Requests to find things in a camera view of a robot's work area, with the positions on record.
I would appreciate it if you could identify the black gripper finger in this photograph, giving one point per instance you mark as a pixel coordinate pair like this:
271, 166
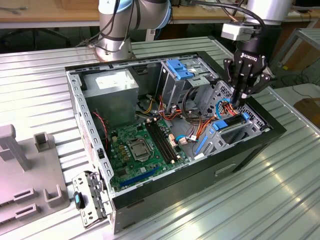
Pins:
228, 72
262, 81

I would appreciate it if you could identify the hard disk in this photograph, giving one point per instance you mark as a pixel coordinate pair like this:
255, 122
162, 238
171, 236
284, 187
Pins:
220, 125

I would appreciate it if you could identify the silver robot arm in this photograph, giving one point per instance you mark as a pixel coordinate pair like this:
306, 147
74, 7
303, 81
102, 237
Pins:
270, 11

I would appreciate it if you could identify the silver disk bay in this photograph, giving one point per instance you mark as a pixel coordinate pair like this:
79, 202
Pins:
216, 136

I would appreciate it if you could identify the blue plastic drive latch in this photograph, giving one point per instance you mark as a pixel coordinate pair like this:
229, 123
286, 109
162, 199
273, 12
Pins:
180, 70

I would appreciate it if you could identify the brown cardboard box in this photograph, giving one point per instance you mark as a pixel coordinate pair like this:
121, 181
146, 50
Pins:
310, 110

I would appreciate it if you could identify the silver drive cage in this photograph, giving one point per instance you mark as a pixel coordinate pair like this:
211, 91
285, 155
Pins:
172, 92

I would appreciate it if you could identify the black RAM slot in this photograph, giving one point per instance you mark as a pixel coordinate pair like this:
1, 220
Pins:
165, 140
158, 143

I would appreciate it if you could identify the CPU socket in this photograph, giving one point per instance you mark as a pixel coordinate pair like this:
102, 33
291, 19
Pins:
138, 150

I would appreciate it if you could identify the grey power supply unit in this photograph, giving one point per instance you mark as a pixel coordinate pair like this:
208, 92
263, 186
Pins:
110, 105

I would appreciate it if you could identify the black open PC case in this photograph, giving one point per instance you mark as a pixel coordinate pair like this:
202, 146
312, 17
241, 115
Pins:
175, 195

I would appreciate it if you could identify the blue expansion slot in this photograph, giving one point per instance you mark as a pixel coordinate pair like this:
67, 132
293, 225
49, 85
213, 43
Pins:
140, 177

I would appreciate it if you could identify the black case fan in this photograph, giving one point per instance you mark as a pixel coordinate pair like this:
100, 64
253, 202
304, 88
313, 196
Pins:
100, 130

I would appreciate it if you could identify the green motherboard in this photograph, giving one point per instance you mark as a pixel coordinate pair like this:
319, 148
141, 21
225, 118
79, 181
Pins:
130, 175

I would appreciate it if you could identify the black office chair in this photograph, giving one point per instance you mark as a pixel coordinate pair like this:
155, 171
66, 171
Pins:
57, 33

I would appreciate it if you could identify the long wooden desk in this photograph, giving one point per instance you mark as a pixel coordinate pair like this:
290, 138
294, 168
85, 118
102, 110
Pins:
50, 15

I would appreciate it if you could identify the grey parts rack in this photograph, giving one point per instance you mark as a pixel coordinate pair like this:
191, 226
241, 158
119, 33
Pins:
37, 170

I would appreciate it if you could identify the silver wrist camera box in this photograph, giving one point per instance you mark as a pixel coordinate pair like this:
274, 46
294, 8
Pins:
232, 31

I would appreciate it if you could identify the aluminium frame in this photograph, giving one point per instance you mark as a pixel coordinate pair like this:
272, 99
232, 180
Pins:
285, 50

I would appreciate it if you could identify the brown arm base plate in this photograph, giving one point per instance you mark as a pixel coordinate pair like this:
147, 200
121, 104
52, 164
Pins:
132, 54

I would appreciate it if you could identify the metal bracket latch blue tab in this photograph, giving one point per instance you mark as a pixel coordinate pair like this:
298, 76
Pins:
85, 217

